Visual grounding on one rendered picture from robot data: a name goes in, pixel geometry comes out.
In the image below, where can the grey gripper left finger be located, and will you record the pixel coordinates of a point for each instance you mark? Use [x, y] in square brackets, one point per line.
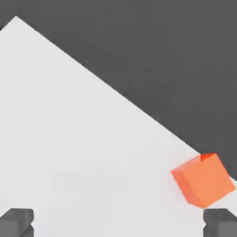
[14, 222]

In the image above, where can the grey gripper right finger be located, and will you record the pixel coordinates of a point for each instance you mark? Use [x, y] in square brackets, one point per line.
[222, 224]

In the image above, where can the large orange box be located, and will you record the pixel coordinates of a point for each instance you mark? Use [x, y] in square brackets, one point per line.
[205, 182]

